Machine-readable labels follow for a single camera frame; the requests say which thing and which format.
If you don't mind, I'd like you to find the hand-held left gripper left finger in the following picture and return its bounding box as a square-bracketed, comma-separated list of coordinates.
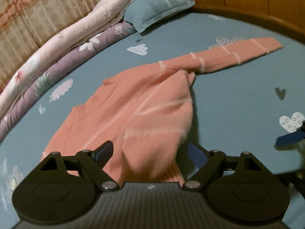
[35, 140, 120, 193]

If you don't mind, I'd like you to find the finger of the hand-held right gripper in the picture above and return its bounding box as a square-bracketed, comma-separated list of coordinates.
[274, 122, 305, 149]

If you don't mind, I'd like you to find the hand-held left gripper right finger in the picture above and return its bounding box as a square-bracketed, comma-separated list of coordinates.
[182, 143, 271, 193]

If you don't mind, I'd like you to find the pink striped knit sweater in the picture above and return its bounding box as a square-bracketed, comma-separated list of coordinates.
[40, 37, 284, 185]

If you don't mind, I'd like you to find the bed with teal floral sheet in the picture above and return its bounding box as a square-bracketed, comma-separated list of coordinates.
[0, 11, 305, 229]

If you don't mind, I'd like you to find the purple floral quilt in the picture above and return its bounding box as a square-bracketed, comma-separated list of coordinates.
[0, 20, 139, 144]

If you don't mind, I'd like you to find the pale pink floral quilt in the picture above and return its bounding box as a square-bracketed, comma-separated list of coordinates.
[0, 0, 145, 118]

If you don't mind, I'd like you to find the teal printed pillow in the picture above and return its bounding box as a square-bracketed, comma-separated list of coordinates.
[122, 0, 196, 33]

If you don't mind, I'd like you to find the beige and red patterned curtain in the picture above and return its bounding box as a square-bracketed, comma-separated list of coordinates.
[0, 0, 103, 91]

